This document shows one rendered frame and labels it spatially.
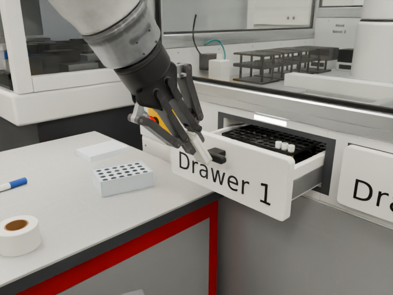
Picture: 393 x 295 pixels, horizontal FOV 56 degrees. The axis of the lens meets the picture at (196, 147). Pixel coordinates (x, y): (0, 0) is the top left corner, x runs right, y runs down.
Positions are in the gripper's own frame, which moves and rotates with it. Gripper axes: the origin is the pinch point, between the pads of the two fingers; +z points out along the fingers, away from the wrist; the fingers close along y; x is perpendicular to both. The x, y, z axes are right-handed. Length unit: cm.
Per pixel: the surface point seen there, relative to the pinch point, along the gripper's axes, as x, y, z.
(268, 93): 1.3, 21.3, 7.3
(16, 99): 80, -4, 1
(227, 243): 10.4, -2.3, 39.9
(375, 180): -23.1, 13.1, 14.7
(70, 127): 82, 3, 22
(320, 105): -11.0, 20.4, 7.0
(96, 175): 28.3, -11.0, 8.1
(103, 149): 48, -1, 17
